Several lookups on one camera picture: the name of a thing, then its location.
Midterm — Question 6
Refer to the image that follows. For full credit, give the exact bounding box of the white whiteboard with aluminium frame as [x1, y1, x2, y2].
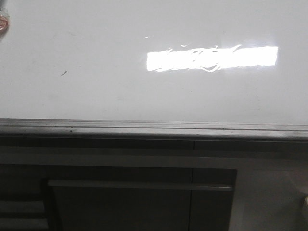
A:
[0, 0, 308, 140]

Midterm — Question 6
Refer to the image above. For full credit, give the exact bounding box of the white marker with red magnet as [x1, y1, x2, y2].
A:
[0, 7, 10, 39]

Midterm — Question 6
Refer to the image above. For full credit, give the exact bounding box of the dark cabinet with white rails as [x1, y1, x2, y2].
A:
[0, 137, 308, 231]

